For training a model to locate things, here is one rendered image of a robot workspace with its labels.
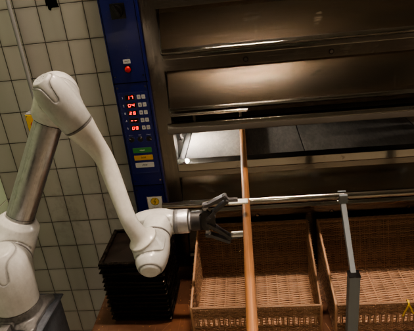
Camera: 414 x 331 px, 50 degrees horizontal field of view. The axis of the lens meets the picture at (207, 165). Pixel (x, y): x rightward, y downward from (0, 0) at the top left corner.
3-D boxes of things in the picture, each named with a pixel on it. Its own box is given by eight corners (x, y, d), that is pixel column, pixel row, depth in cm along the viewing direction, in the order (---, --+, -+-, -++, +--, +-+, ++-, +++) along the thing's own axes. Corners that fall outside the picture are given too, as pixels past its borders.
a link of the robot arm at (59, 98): (96, 116, 138) (91, 106, 150) (58, 67, 129) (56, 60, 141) (61, 141, 137) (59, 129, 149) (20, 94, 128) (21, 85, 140)
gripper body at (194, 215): (190, 205, 166) (215, 204, 165) (192, 224, 169) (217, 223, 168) (188, 216, 159) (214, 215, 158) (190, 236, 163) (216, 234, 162)
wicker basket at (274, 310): (201, 266, 238) (195, 222, 226) (309, 263, 231) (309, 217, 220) (191, 337, 194) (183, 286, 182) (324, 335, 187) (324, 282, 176)
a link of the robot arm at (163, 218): (178, 222, 172) (175, 247, 161) (138, 224, 174) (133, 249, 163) (174, 201, 166) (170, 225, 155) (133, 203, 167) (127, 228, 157)
